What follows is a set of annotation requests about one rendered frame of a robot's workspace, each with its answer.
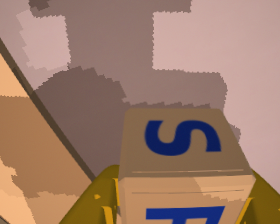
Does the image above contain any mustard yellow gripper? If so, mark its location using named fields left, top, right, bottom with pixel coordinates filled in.
left=59, top=165, right=280, bottom=224

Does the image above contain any tan flat mat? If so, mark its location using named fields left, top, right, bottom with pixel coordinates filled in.
left=0, top=38, right=96, bottom=224

